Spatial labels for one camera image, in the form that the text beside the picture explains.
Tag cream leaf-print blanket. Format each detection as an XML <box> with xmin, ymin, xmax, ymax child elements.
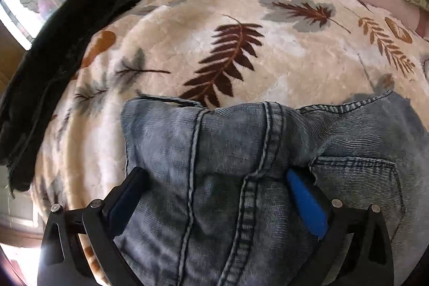
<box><xmin>28</xmin><ymin>0</ymin><xmax>429</xmax><ymax>286</ymax></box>

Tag black cloth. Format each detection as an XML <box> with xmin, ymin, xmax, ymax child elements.
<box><xmin>0</xmin><ymin>0</ymin><xmax>159</xmax><ymax>193</ymax></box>

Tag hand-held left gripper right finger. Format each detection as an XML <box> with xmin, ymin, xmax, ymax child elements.
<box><xmin>286</xmin><ymin>168</ymin><xmax>395</xmax><ymax>286</ymax></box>

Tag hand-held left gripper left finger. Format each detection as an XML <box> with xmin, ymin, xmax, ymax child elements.
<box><xmin>37</xmin><ymin>167</ymin><xmax>151</xmax><ymax>286</ymax></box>

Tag grey-blue denim pants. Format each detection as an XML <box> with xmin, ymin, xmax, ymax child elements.
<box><xmin>121</xmin><ymin>90</ymin><xmax>429</xmax><ymax>286</ymax></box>

